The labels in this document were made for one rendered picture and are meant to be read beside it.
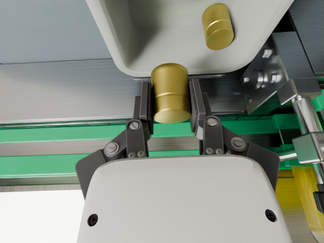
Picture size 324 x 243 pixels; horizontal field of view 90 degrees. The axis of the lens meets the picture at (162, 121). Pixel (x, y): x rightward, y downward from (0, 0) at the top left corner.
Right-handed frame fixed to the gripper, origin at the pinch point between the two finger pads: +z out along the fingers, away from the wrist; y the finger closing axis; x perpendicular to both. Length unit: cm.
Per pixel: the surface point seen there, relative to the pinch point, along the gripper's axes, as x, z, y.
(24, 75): -7.5, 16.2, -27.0
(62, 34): -1.6, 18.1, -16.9
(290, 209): -32.3, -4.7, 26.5
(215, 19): 1.6, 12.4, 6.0
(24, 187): -30.1, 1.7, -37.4
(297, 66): -0.9, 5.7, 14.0
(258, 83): -4.6, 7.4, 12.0
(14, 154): -13.4, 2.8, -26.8
